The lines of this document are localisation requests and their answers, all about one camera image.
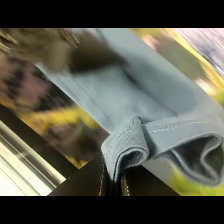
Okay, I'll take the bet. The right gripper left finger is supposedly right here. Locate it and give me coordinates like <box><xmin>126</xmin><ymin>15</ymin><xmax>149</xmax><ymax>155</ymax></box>
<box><xmin>49</xmin><ymin>155</ymin><xmax>116</xmax><ymax>197</ymax></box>

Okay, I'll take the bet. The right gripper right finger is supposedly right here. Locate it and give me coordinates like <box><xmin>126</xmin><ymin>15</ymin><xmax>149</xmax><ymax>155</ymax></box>
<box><xmin>119</xmin><ymin>164</ymin><xmax>182</xmax><ymax>197</ymax></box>

